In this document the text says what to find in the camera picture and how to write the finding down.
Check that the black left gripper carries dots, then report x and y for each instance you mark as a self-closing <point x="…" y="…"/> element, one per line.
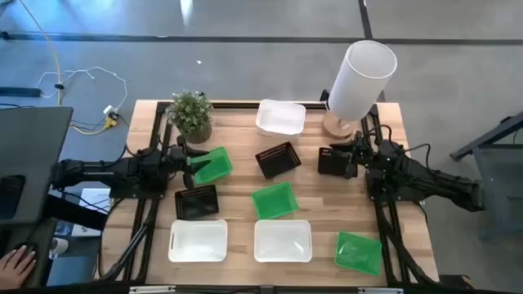
<point x="177" y="161"/>

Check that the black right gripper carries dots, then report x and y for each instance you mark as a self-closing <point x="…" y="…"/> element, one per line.
<point x="360" y="155"/>

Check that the black slotted plastic basket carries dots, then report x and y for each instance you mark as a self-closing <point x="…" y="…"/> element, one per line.
<point x="197" y="204"/>
<point x="278" y="161"/>
<point x="332" y="163"/>

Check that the green slotted plastic basket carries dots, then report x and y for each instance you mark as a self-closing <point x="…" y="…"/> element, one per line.
<point x="218" y="169"/>
<point x="357" y="254"/>
<point x="274" y="202"/>

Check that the white plastic bin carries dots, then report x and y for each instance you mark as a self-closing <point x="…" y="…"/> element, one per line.
<point x="282" y="241"/>
<point x="198" y="241"/>
<point x="281" y="117"/>

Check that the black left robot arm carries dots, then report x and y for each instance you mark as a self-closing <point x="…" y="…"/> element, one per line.
<point x="102" y="169"/>

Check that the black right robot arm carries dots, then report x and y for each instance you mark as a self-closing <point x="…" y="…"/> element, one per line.
<point x="429" y="175"/>

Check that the round wooden lamp base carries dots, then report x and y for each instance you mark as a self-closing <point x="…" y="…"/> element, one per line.
<point x="335" y="128"/>

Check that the ribbed plant pot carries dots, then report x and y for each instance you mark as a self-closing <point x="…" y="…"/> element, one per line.
<point x="200" y="134"/>

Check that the small green artificial plant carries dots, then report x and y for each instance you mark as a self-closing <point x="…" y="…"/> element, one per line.
<point x="188" y="110"/>

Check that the yellow plug connector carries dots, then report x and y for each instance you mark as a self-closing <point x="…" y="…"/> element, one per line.
<point x="111" y="121"/>

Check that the white power adapter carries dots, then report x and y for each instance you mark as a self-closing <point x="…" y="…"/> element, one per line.
<point x="109" y="109"/>

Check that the black desk beam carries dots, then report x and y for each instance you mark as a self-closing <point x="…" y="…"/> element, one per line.
<point x="73" y="212"/>

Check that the grey metal side table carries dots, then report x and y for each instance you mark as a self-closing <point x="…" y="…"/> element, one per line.
<point x="502" y="179"/>

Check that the white cup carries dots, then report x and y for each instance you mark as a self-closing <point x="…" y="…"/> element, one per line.
<point x="59" y="246"/>

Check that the grey desk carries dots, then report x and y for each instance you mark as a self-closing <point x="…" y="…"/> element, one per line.
<point x="32" y="143"/>

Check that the person's hand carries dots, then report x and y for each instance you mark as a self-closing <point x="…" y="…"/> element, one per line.
<point x="14" y="269"/>

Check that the silver metal bracket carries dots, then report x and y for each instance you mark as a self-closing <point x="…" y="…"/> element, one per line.
<point x="381" y="290"/>
<point x="152" y="289"/>

